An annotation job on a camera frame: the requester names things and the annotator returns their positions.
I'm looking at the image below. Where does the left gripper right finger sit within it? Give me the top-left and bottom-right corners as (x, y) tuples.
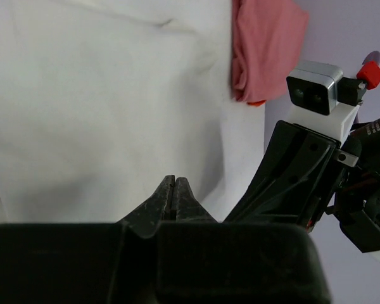
(172, 177), (216, 222)

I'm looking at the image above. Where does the white t shirt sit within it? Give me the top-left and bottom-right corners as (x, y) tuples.
(0, 1), (265, 222)

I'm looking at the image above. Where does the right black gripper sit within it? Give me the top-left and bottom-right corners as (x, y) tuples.
(225, 118), (380, 253)

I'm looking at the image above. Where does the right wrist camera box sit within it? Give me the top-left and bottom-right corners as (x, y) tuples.
(286, 60), (343, 116)

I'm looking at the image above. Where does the folded orange t shirt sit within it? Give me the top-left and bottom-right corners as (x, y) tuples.
(246, 100), (266, 107)

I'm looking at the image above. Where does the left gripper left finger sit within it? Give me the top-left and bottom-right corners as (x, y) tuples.
(118, 175), (175, 239)

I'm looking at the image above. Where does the folded red t shirt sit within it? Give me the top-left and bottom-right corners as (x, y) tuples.
(231, 0), (309, 103)

